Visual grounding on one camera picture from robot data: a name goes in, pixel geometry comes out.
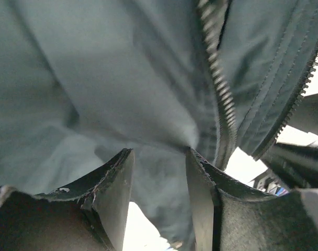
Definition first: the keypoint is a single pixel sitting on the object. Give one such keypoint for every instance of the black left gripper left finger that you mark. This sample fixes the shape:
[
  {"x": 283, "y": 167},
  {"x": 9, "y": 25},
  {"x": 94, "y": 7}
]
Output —
[{"x": 87, "y": 214}]

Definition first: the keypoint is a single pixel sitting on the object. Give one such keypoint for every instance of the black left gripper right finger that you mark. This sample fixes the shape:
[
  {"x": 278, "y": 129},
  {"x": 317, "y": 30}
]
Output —
[{"x": 229, "y": 215}]

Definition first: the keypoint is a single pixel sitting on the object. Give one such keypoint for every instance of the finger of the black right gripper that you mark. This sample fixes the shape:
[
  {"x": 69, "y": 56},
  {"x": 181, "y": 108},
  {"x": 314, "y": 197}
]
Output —
[
  {"x": 295, "y": 166},
  {"x": 305, "y": 117}
]

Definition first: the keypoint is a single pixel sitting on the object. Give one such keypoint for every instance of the dark green grey jacket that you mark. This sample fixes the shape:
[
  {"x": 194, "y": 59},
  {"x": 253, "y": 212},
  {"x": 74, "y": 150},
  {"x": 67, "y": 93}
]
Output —
[{"x": 82, "y": 80}]

